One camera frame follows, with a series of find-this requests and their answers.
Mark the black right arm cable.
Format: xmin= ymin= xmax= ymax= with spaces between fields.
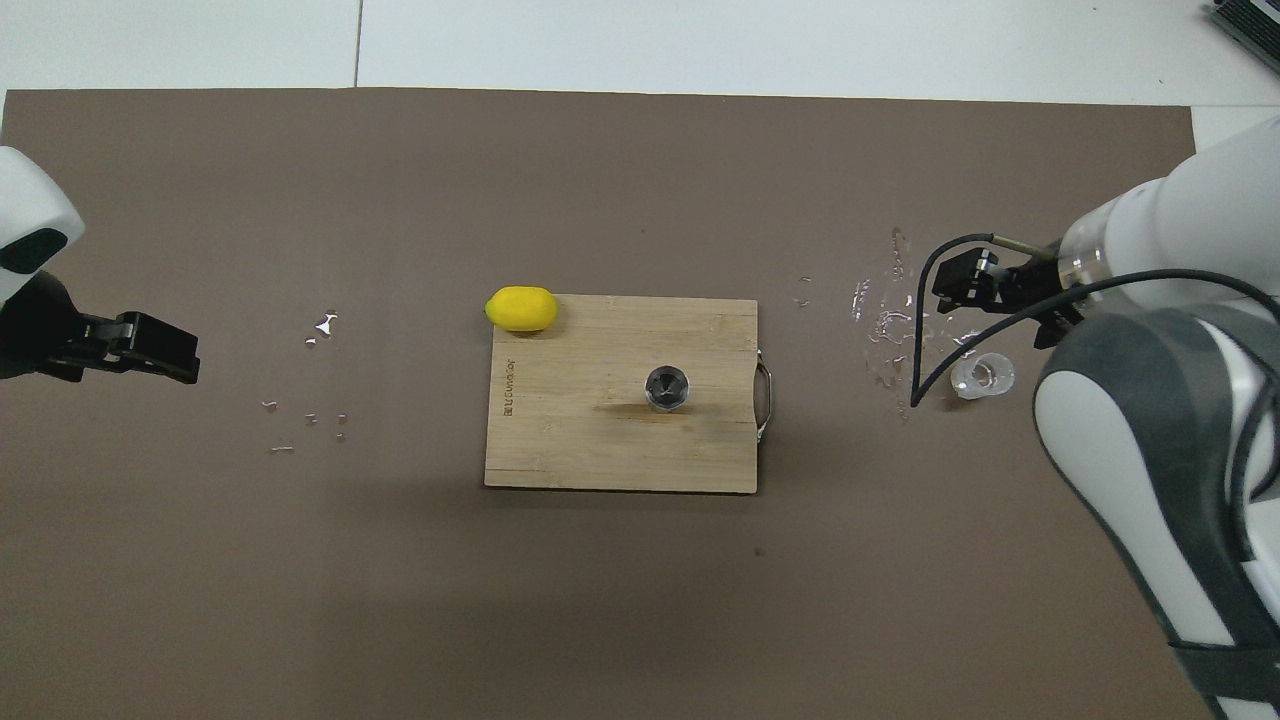
xmin=910 ymin=233 xmax=1280 ymax=406

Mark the dark grey ribbed device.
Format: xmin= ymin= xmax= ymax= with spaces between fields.
xmin=1205 ymin=0 xmax=1280 ymax=46

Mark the wooden cutting board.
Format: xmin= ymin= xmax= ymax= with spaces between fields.
xmin=484 ymin=296 xmax=773 ymax=495

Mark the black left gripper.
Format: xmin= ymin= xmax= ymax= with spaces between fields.
xmin=0 ymin=270 xmax=201 ymax=386

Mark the clear glass cup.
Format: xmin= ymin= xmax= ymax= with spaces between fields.
xmin=950 ymin=352 xmax=1016 ymax=401

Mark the brown table mat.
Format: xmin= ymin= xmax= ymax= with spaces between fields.
xmin=0 ymin=88 xmax=1259 ymax=720

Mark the metal jigger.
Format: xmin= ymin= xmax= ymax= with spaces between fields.
xmin=644 ymin=365 xmax=691 ymax=413

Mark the yellow lemon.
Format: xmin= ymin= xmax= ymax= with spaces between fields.
xmin=485 ymin=286 xmax=559 ymax=333

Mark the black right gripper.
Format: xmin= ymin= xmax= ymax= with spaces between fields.
xmin=932 ymin=248 xmax=1087 ymax=351

